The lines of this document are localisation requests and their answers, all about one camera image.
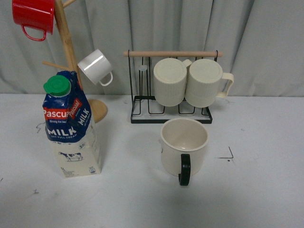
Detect blue white milk carton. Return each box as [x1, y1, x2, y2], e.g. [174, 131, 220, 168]
[42, 71, 101, 178]

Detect cream ribbed cup left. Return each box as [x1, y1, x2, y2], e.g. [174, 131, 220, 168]
[153, 58, 192, 107]

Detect cream ribbed cup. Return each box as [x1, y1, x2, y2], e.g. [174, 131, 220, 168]
[185, 59, 234, 108]
[153, 58, 192, 107]

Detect red enamel mug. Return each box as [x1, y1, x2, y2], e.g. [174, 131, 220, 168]
[12, 0, 55, 42]

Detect wooden mug tree stand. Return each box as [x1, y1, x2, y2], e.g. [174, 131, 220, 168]
[42, 0, 108, 123]

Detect white ceramic mug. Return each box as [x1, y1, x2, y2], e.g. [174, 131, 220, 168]
[77, 49, 113, 86]

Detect cream mug black handle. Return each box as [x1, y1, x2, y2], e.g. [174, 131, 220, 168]
[160, 118, 209, 186]

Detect black wire cup rack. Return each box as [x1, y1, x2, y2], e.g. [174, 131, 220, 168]
[123, 50, 223, 124]

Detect cream ribbed cup right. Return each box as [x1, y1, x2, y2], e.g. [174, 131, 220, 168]
[185, 59, 234, 108]

